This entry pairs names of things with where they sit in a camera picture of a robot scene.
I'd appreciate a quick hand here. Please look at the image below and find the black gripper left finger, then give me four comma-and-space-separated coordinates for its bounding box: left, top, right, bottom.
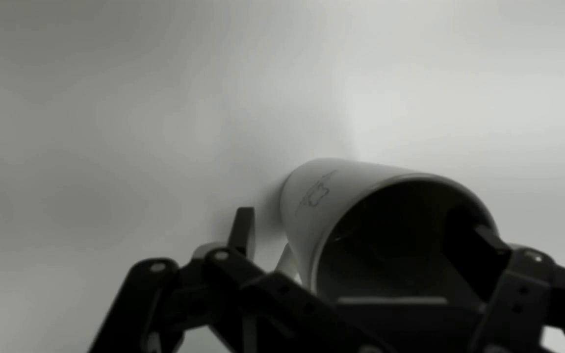
88, 205, 388, 353

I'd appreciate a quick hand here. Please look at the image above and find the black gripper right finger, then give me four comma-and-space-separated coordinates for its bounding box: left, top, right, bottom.
441, 207, 565, 353

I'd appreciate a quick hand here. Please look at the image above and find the white ceramic mug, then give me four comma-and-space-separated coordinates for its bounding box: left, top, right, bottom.
272, 156, 504, 309

